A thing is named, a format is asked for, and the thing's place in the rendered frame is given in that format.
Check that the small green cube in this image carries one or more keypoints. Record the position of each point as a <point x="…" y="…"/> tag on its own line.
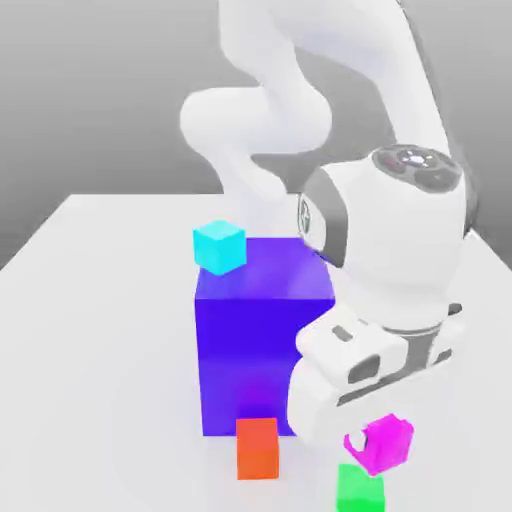
<point x="358" y="492"/>

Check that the small magenta cube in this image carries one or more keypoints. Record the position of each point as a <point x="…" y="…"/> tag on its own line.
<point x="388" y="444"/>

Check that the large blue box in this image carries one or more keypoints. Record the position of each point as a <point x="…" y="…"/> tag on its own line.
<point x="244" y="340"/>

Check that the small orange cube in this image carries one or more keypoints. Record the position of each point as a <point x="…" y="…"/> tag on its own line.
<point x="257" y="450"/>

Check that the small cyan cube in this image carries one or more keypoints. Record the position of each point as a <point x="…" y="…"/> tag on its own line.
<point x="219" y="248"/>

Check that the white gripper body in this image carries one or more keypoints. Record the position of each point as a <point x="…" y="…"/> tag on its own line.
<point x="316" y="412"/>

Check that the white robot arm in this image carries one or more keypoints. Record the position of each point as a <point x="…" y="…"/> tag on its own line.
<point x="400" y="240"/>

